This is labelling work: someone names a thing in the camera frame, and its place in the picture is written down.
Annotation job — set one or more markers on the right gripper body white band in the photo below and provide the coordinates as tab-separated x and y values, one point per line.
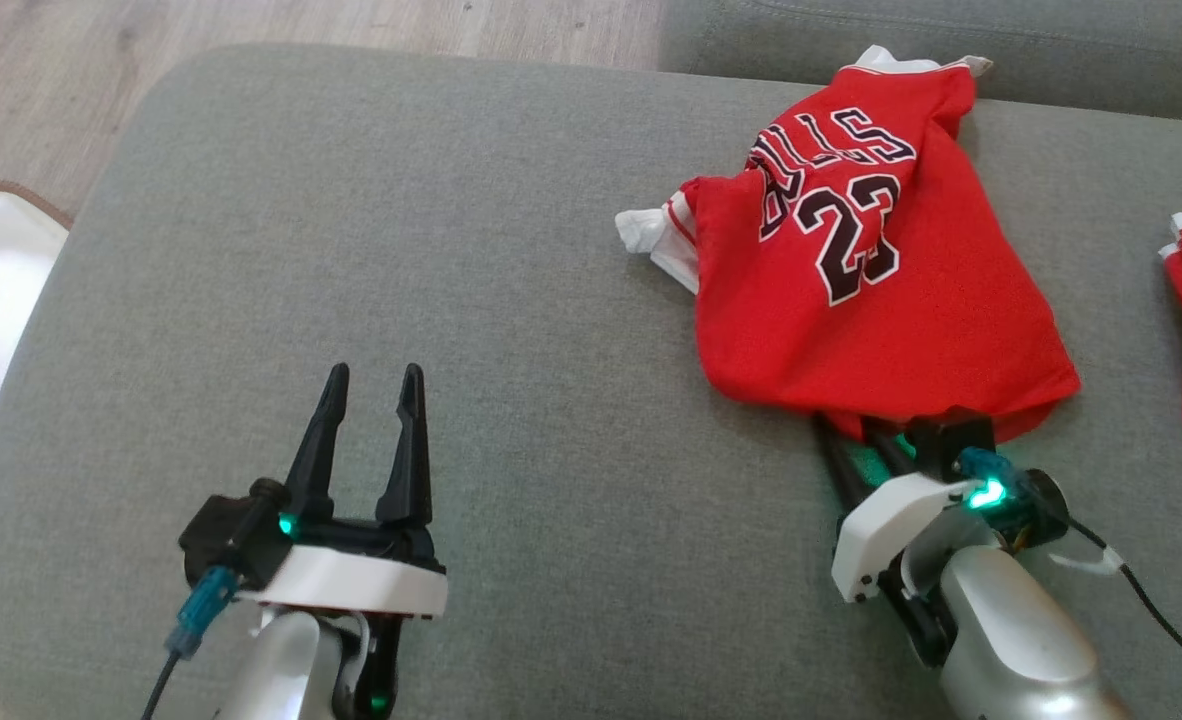
876	535

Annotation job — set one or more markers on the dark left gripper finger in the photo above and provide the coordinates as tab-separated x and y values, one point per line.
409	470
316	460

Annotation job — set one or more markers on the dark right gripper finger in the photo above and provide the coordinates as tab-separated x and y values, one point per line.
844	470
889	452

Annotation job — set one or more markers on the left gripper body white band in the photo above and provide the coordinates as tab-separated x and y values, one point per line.
351	585

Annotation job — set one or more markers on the red basketball jersey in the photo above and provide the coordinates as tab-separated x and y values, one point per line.
851	330

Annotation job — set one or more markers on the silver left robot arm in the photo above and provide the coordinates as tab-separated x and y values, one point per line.
271	670

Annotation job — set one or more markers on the large grey sofa ottoman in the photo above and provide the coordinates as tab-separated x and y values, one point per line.
511	300

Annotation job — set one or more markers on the grey sofa seat cushion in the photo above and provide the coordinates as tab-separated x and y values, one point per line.
1101	50

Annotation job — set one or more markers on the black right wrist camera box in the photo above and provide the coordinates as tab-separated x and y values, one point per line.
951	435

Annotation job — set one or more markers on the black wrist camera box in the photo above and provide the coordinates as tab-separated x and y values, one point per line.
951	435
231	540

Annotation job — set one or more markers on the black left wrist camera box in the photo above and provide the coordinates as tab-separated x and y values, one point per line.
231	540

